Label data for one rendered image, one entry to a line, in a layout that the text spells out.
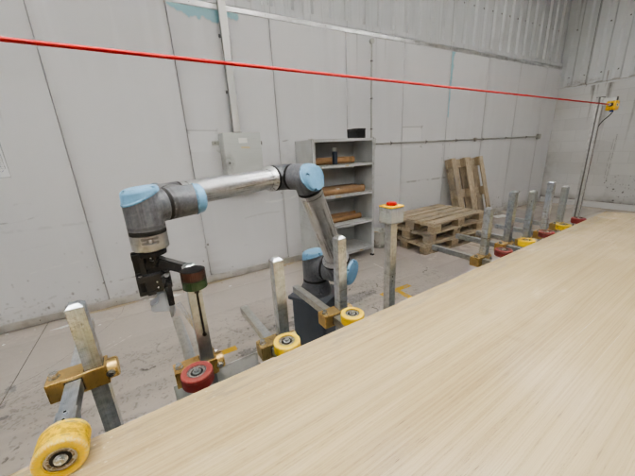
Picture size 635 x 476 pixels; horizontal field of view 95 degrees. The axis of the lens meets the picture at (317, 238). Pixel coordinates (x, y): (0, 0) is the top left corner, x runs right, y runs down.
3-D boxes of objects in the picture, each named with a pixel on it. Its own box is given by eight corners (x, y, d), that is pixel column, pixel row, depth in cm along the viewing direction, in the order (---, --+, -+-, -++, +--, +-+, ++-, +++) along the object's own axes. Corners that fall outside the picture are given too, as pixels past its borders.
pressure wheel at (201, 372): (185, 401, 80) (177, 366, 77) (214, 387, 84) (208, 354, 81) (190, 422, 74) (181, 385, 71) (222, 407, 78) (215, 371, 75)
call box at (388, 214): (378, 224, 118) (378, 205, 116) (390, 221, 122) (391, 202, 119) (391, 227, 112) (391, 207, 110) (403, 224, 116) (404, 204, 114)
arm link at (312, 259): (313, 269, 188) (311, 244, 183) (334, 275, 179) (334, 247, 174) (298, 279, 177) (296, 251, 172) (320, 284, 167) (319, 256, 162)
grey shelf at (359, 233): (301, 260, 401) (294, 141, 356) (354, 246, 443) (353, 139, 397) (318, 270, 364) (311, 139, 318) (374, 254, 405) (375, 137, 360)
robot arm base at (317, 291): (295, 295, 178) (294, 280, 175) (311, 281, 194) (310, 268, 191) (321, 301, 169) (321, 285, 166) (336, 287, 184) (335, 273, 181)
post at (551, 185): (535, 249, 206) (547, 180, 192) (538, 248, 208) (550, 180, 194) (540, 250, 203) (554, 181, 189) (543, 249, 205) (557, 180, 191)
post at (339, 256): (335, 348, 118) (332, 235, 104) (343, 345, 120) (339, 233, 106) (341, 353, 115) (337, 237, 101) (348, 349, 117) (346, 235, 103)
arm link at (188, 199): (187, 181, 92) (146, 186, 83) (209, 182, 86) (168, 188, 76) (192, 211, 95) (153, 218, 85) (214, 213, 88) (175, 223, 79)
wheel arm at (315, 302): (292, 293, 135) (291, 285, 133) (299, 291, 136) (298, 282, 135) (352, 341, 99) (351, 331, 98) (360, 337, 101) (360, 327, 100)
